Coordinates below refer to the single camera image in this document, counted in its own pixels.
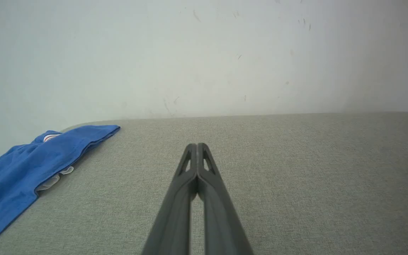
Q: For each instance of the grey fabric sofa surface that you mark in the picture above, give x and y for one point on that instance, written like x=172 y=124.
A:
x=296 y=184

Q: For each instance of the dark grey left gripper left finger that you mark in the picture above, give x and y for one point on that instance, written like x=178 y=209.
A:
x=175 y=212

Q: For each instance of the blue white Lakers jersey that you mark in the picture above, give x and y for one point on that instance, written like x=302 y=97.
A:
x=9 y=177

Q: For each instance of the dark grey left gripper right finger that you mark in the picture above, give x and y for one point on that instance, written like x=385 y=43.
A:
x=221 y=219

